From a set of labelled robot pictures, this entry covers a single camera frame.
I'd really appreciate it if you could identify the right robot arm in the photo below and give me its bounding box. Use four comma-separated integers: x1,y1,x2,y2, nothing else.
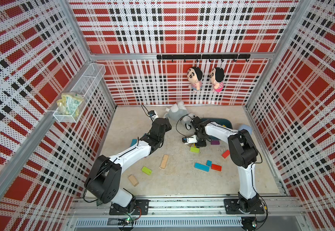
187,117,264,214

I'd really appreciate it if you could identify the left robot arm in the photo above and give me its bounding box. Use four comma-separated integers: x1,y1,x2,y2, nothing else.
84,117,172,214

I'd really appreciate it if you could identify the purple block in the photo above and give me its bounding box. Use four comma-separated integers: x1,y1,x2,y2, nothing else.
210,140,220,145

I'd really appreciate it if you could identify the lime green block centre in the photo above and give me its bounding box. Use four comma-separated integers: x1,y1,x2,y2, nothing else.
190,147,200,153

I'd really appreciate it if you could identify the lime green block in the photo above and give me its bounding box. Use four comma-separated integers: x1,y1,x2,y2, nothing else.
190,147,200,153
142,167,153,176

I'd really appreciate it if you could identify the grey husky plush toy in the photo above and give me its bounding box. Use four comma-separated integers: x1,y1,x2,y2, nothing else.
164,101,196,131

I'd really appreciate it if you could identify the small teal cube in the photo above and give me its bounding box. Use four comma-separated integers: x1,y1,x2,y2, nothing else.
206,160,212,167

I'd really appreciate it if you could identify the dark teal plastic bin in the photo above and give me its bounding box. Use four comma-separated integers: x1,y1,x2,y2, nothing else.
201,118,237,143

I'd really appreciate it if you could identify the red block right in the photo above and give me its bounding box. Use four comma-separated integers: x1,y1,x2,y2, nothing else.
221,150,230,159

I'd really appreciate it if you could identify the long teal block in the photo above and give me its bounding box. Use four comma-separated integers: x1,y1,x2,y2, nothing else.
194,163,210,172

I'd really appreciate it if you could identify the teal flat block left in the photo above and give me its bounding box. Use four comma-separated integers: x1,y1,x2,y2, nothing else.
131,139,138,146

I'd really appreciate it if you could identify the red rectangular block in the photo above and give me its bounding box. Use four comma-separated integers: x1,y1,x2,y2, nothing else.
211,164,222,172

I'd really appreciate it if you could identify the long natural wood block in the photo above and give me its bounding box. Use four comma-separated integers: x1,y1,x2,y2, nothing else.
160,155,169,169

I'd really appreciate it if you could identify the light blue alarm clock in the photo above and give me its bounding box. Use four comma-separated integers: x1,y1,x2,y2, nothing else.
238,124,253,135

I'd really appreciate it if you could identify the lime green block left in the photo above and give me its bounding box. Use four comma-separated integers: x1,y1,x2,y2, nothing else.
142,167,153,176

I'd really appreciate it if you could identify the left hanging cartoon doll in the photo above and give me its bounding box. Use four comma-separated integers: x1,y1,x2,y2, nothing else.
187,67,203,93

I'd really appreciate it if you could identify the hanging cartoon doll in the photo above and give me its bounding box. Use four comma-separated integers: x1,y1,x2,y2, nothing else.
187,67,203,93
209,67,224,92

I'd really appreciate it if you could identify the natural wood cube block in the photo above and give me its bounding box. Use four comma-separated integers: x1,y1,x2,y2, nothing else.
128,175,139,187

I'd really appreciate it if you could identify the right hanging cartoon doll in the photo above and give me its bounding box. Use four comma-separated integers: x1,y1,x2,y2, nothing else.
209,67,224,92

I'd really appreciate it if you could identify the yellow-green snack packet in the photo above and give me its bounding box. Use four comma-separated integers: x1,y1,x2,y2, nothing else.
56,92,84,117

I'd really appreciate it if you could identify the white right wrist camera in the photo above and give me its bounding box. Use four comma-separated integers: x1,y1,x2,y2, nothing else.
182,135,197,144

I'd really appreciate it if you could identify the white wire wall basket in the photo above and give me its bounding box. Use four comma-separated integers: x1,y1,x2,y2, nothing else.
54,63,106,123

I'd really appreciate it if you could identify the black hook rail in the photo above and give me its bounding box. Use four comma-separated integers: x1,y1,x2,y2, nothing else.
157,54,251,61

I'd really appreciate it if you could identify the metal linear rail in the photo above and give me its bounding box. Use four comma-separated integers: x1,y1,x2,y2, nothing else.
64,194,311,231

